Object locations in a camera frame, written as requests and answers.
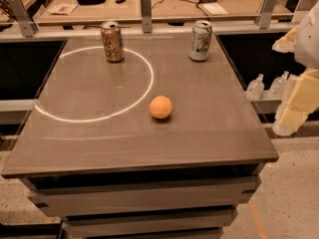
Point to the brown paper packet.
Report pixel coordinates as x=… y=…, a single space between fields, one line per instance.
x=62 y=9

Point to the middle metal bracket post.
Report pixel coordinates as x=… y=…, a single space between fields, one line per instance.
x=146 y=12

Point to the gold brown soda can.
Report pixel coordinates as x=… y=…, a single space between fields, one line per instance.
x=112 y=41

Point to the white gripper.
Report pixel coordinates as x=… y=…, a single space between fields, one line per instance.
x=308 y=42

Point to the metal bracket post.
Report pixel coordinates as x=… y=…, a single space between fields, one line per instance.
x=146 y=12
x=16 y=9
x=264 y=18

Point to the clear plastic bottle left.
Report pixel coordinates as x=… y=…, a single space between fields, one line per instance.
x=255 y=88

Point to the white green 7up can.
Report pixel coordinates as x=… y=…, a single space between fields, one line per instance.
x=200 y=40

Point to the clear plastic bottle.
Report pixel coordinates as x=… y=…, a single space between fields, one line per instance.
x=255 y=88
x=278 y=85

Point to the small black remote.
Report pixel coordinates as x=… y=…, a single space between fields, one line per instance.
x=120 y=1

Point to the left metal bracket post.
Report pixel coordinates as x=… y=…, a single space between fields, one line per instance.
x=16 y=9

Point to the grey drawer cabinet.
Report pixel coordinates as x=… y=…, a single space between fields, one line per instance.
x=154 y=204

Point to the orange fruit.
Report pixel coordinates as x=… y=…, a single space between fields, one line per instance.
x=160 y=107

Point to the right metal bracket post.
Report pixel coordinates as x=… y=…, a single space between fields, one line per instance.
x=264 y=18

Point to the black object on desk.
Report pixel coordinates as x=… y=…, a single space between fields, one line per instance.
x=90 y=2

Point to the white paper sheet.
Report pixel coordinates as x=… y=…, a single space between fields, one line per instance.
x=214 y=9

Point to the clear plastic bottle right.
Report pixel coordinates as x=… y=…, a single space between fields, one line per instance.
x=278 y=85

